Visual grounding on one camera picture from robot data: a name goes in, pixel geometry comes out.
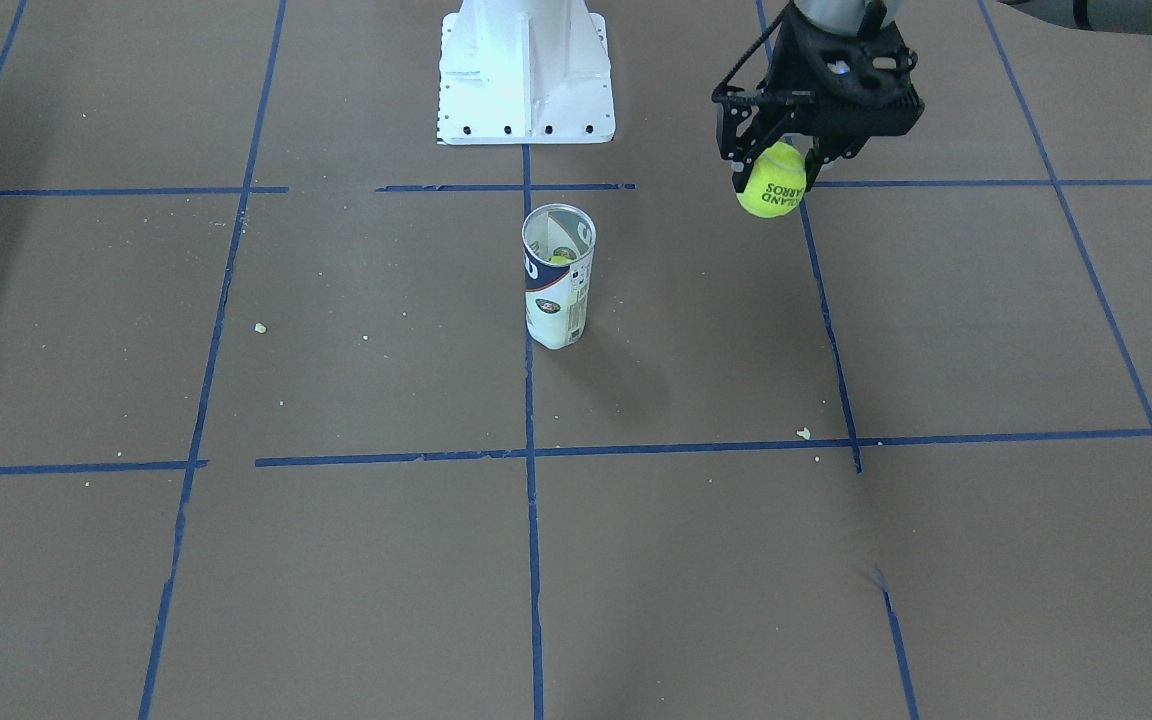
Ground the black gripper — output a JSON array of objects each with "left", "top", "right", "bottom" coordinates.
[{"left": 712, "top": 8, "right": 925, "bottom": 194}]

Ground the yellow tennis ball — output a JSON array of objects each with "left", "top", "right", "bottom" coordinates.
[{"left": 736, "top": 141, "right": 806, "bottom": 219}]

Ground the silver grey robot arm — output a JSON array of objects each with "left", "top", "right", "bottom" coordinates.
[{"left": 710, "top": 1, "right": 925, "bottom": 191}]

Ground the clear tennis ball can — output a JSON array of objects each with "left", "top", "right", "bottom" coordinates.
[{"left": 521, "top": 202, "right": 596, "bottom": 350}]

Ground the white pedestal column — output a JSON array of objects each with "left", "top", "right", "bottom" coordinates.
[{"left": 435, "top": 1, "right": 617, "bottom": 146}]

